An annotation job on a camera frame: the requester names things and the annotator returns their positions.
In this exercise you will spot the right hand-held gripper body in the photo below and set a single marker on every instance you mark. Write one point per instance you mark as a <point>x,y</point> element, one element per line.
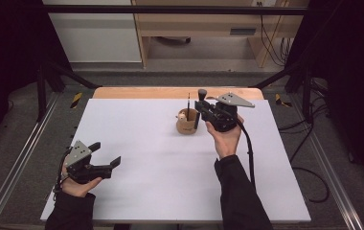
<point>223,118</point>

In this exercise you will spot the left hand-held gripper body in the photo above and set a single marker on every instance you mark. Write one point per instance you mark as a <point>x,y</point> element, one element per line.
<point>82,172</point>

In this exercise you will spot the thin black brush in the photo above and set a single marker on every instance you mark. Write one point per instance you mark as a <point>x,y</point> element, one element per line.
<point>188,105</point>

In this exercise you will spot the black makeup brush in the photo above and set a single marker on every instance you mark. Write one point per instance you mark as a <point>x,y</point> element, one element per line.
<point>202,94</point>

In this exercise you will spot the wooden brush holder cup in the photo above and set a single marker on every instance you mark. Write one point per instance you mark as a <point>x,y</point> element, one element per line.
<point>186,127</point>

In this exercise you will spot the person's left hand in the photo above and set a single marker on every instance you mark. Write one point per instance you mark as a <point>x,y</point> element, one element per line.
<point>79,190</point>

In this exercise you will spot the person's right hand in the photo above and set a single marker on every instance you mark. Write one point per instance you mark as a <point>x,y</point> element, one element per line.
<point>226,143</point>

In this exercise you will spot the white table mat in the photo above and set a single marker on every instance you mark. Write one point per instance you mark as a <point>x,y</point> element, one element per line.
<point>157,179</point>

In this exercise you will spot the yellow clamp right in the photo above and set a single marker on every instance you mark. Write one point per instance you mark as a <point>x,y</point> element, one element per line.
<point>279,99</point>

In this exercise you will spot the black metal stand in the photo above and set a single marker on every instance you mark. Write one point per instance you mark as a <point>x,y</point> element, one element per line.
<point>306,96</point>
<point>41,96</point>

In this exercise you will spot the wooden desk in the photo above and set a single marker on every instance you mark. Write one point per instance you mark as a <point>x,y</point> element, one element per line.
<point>202,22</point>

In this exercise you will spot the black horizontal bar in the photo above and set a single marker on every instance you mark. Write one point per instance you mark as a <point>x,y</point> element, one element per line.
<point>170,9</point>

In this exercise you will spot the white cabinet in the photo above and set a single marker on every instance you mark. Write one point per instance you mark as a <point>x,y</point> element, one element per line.
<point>97,38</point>

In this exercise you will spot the black curtain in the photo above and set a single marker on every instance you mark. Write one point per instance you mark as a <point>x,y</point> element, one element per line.
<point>352,80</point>
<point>7,64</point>

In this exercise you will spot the aluminium rail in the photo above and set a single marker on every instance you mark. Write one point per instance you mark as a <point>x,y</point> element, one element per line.
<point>330,169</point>
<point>20,159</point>

